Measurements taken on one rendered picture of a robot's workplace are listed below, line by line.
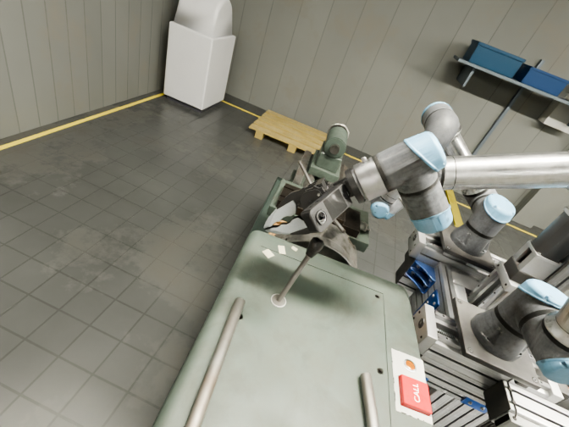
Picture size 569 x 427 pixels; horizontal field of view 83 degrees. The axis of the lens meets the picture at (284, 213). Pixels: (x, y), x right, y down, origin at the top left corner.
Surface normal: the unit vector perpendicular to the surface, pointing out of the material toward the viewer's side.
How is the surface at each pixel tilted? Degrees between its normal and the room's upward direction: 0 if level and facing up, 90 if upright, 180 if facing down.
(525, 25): 90
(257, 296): 0
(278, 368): 0
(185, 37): 90
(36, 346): 0
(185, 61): 90
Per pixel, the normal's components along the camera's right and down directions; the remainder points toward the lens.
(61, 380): 0.30, -0.76
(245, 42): -0.29, 0.51
